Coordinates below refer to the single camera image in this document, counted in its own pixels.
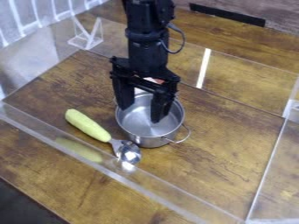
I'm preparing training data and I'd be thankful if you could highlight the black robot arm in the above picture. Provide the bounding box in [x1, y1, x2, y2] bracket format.
[109, 0, 180, 123]

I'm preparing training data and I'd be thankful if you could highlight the silver pot with handles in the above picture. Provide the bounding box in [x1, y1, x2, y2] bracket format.
[116, 91, 192, 148]

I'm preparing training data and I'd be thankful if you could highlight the red and white mushroom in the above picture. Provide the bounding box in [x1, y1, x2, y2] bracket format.
[135, 77, 164, 94]

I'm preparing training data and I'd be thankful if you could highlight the clear acrylic triangle bracket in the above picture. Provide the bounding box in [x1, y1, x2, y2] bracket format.
[68, 17, 104, 50]

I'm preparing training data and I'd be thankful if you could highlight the black strip on table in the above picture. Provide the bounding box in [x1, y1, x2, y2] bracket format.
[189, 3, 267, 27]

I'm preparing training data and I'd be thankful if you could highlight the spoon with yellow handle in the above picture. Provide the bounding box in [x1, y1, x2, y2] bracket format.
[64, 108, 141, 165]

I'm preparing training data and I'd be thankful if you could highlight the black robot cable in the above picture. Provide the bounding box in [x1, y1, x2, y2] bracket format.
[161, 22, 187, 55]

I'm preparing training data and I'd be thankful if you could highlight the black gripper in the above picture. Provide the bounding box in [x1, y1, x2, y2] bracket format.
[109, 29, 180, 123]

